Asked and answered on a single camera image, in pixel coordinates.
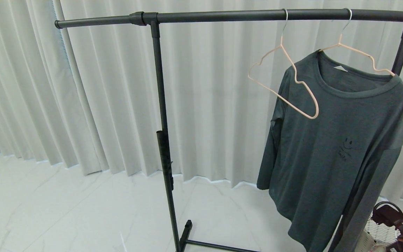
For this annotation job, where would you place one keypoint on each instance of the black clothes rack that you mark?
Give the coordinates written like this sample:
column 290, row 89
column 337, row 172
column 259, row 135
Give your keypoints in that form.
column 159, row 105

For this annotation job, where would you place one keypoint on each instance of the pink clothes hanger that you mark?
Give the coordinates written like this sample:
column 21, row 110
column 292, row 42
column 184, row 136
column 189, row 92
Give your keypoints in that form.
column 340, row 44
column 281, row 45

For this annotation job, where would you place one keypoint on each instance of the white laundry basket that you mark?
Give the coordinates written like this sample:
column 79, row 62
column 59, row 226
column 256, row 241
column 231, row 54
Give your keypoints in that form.
column 380, row 233

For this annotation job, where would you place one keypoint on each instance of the white curtain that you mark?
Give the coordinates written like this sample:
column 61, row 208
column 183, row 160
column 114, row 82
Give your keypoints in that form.
column 222, row 105

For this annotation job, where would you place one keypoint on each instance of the dark green long-sleeved shirt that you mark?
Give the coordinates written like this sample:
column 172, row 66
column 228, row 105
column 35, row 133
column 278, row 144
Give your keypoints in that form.
column 327, row 157

